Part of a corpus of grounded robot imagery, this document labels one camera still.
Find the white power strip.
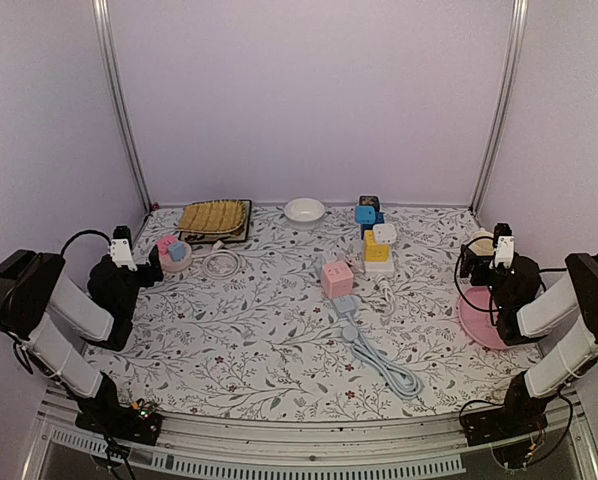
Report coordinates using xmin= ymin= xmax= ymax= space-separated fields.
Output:
xmin=364 ymin=251 xmax=395 ymax=277

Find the white travel adapter plug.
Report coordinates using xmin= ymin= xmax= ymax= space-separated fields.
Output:
xmin=373 ymin=223 xmax=397 ymax=245

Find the light blue adapter plug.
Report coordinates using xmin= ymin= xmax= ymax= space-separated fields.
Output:
xmin=354 ymin=205 xmax=377 ymax=225

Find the grey-blue power strip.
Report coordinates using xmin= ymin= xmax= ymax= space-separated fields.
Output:
xmin=331 ymin=295 xmax=364 ymax=327

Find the pink cube socket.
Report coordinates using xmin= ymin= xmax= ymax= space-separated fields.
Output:
xmin=320 ymin=261 xmax=354 ymax=299

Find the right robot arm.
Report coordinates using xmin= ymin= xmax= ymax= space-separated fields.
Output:
xmin=453 ymin=236 xmax=598 ymax=444

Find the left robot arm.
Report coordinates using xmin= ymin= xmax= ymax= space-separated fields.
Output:
xmin=0 ymin=227 xmax=163 ymax=444

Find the yellow cube socket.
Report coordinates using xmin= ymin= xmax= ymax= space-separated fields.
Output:
xmin=362 ymin=230 xmax=390 ymax=262

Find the dark blue cube socket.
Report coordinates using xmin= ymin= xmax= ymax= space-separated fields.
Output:
xmin=360 ymin=212 xmax=385 ymax=239

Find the dark patterned cube socket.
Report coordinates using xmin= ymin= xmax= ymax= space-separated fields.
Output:
xmin=358 ymin=195 xmax=381 ymax=212

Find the cream cup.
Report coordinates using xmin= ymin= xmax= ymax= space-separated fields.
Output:
xmin=469 ymin=228 xmax=494 ymax=256

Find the pink plate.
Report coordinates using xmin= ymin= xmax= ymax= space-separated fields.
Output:
xmin=458 ymin=286 xmax=509 ymax=350

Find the yellow woven mat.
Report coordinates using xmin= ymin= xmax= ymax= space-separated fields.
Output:
xmin=178 ymin=200 xmax=246 ymax=234

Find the dark tray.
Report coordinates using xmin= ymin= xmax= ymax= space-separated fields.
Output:
xmin=177 ymin=199 xmax=252 ymax=245

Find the white bowl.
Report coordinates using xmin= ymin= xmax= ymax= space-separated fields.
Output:
xmin=283 ymin=198 xmax=325 ymax=224

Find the white coiled cable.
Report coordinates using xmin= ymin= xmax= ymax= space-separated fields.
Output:
xmin=192 ymin=240 xmax=244 ymax=277

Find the white strip cable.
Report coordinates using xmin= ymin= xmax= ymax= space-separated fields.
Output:
xmin=376 ymin=273 xmax=398 ymax=317

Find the grey-blue coiled power cable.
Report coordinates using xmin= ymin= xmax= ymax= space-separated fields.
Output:
xmin=339 ymin=324 xmax=427 ymax=400

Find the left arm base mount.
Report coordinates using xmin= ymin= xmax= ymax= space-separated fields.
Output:
xmin=75 ymin=399 xmax=163 ymax=446

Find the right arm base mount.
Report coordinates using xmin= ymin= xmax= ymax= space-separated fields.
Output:
xmin=458 ymin=400 xmax=548 ymax=470

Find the front aluminium rail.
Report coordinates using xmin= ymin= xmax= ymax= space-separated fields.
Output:
xmin=23 ymin=387 xmax=598 ymax=479

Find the right aluminium frame post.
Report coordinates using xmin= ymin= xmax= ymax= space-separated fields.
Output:
xmin=469 ymin=0 xmax=529 ymax=216

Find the aluminium frame post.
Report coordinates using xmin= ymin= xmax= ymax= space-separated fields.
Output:
xmin=92 ymin=0 xmax=153 ymax=213
xmin=469 ymin=0 xmax=529 ymax=216

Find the left aluminium frame post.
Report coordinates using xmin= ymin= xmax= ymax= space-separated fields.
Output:
xmin=92 ymin=0 xmax=153 ymax=213

